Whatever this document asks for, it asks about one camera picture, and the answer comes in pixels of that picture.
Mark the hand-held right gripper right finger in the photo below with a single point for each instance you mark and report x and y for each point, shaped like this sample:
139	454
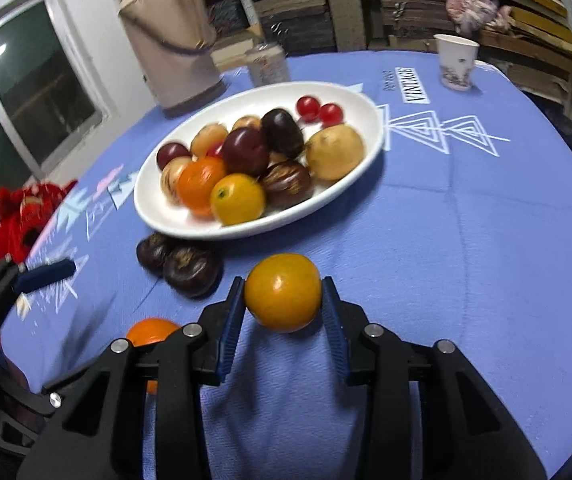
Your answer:
336	335

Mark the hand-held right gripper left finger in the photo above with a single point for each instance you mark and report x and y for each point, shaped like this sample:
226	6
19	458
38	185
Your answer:
231	330

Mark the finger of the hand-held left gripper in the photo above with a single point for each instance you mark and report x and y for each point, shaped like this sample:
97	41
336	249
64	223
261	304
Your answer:
45	272
65	391

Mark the small yellow citrus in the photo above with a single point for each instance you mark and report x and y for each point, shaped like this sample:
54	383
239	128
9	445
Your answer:
282	292
237	199

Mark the dark brown water chestnut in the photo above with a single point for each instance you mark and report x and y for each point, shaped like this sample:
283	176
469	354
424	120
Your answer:
286	184
151	254
191	270

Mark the orange mandarin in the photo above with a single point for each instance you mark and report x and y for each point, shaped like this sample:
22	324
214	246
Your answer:
198	187
148	332

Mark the white oval plate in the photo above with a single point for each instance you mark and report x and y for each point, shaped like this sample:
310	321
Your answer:
165	215

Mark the spotted tan pepino melon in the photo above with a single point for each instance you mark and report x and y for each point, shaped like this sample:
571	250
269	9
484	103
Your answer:
173	180

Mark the dark red plum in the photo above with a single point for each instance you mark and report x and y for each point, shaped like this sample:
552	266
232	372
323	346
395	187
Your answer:
246	151
172	155

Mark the red cherry tomato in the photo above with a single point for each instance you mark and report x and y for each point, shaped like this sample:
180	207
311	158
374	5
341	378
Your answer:
214	150
332	114
308	108

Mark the large tan round pear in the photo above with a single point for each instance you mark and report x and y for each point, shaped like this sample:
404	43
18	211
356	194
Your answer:
335	152

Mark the dark purple plum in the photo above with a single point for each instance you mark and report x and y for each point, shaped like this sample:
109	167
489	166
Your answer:
282	132

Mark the red patterned blanket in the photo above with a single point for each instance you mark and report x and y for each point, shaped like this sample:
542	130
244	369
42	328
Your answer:
20	220

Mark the blue printed tablecloth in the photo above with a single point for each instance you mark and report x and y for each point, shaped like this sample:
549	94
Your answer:
441	260

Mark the sliding glass window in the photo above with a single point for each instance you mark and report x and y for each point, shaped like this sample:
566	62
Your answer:
30	85

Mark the tan thermos flask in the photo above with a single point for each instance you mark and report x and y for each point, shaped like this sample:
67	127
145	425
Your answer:
175	50

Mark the silver beverage can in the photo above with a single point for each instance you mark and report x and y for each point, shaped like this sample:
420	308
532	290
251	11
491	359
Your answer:
266	67

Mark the printed paper cup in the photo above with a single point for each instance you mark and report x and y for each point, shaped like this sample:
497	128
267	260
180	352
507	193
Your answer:
456	65

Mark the floral fabric boxes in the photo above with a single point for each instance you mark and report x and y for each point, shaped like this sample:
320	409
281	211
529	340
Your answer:
228	15

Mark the pink cloth bundle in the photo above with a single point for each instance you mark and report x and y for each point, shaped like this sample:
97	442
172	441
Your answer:
476	10

